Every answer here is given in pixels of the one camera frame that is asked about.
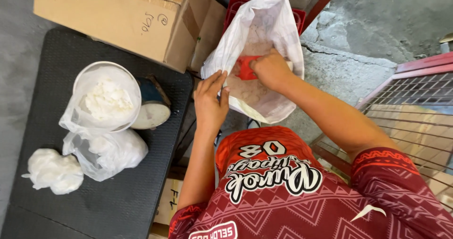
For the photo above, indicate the person's left hand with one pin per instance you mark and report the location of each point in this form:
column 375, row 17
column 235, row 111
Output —
column 208, row 104

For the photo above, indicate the person's right hand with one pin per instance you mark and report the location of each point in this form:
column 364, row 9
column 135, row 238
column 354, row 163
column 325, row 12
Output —
column 272, row 69

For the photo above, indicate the person's right fingers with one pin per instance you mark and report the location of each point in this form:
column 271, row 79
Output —
column 257, row 67

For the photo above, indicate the red plastic scoop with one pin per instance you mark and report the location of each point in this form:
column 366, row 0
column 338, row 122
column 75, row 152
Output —
column 244, row 69

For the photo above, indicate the white woven sack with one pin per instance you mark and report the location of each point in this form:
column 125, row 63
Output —
column 269, row 19

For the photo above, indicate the pale flour in sack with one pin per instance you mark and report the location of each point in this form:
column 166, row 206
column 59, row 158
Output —
column 253, row 90

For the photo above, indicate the red plastic crate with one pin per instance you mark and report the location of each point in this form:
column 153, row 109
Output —
column 231, row 9

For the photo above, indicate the blue dial weighing scale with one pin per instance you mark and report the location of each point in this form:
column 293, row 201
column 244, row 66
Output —
column 154, row 106

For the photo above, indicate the person's red patterned jersey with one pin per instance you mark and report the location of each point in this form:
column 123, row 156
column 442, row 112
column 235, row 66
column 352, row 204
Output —
column 300, row 200

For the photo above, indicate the large brown cardboard box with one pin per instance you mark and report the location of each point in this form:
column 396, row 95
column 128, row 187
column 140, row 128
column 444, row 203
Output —
column 120, row 16

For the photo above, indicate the white round scale pan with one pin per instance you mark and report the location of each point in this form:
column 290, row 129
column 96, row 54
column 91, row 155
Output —
column 102, row 67

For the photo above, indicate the clear bag of white flour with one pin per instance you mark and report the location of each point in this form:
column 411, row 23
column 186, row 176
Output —
column 106, row 101

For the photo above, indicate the small brown cardboard box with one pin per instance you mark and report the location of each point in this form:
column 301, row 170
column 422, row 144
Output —
column 168, row 202

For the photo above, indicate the filled clear flour bag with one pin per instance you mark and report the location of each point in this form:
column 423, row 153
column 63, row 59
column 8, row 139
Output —
column 109, row 152

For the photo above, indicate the black textured folding table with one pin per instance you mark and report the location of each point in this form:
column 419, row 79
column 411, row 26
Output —
column 106, row 200

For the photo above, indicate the tied white flour bag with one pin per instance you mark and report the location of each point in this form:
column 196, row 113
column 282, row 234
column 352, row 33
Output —
column 53, row 171

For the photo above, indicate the red metal post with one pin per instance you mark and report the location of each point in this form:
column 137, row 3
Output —
column 320, row 3

